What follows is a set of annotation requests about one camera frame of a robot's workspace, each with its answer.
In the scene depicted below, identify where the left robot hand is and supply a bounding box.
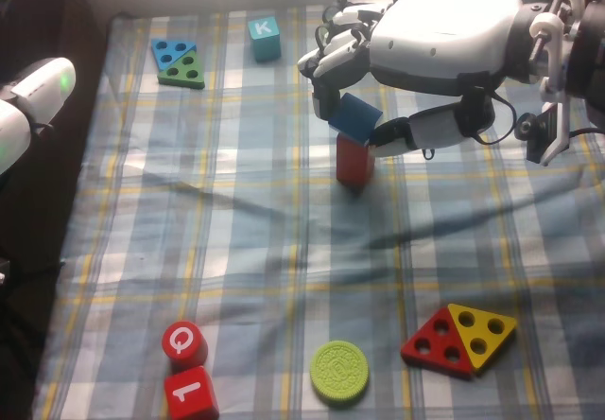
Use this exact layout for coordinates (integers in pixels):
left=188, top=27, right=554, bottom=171
left=0, top=56, right=77, bottom=175

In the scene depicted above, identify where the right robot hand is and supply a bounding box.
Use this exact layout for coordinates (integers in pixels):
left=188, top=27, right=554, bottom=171
left=297, top=0, right=526, bottom=161

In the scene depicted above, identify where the blue wooden block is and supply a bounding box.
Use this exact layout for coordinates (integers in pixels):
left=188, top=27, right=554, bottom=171
left=327, top=92, right=384, bottom=147

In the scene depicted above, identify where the red rectangular block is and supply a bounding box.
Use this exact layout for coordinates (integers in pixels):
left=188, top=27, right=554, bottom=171
left=335, top=134, right=377, bottom=187

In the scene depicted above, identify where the blue triangle block with holes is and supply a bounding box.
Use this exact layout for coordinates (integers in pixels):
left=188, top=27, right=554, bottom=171
left=150, top=39, right=198, bottom=72

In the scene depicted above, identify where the green triangle block with holes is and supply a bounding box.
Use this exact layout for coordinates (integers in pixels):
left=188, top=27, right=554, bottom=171
left=157, top=50, right=207, bottom=91

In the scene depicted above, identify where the yellow triangle block with holes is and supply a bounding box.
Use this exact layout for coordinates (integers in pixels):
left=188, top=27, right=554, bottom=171
left=446, top=303, right=518, bottom=373

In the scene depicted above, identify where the red triangle block with holes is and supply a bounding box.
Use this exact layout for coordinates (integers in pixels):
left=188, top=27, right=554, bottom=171
left=400, top=306, right=474, bottom=381

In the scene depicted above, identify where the teal letter K cube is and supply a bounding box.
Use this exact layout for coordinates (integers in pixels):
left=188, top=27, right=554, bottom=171
left=247, top=17, right=283, bottom=64

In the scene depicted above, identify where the blue plaid cloth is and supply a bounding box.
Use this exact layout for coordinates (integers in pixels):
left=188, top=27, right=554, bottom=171
left=32, top=3, right=605, bottom=420

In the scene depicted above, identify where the red cylinder letter Q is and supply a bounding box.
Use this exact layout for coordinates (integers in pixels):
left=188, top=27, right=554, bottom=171
left=161, top=321, right=209, bottom=373

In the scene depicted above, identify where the red cube number 1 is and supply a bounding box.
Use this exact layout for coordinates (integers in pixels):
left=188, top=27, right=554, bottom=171
left=163, top=366, right=220, bottom=420

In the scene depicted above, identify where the light green sandwich cookie toy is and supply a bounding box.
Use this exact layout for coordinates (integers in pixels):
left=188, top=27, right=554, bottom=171
left=309, top=340, right=369, bottom=410

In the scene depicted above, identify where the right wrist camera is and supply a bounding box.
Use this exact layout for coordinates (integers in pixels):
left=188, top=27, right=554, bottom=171
left=514, top=109, right=566, bottom=164

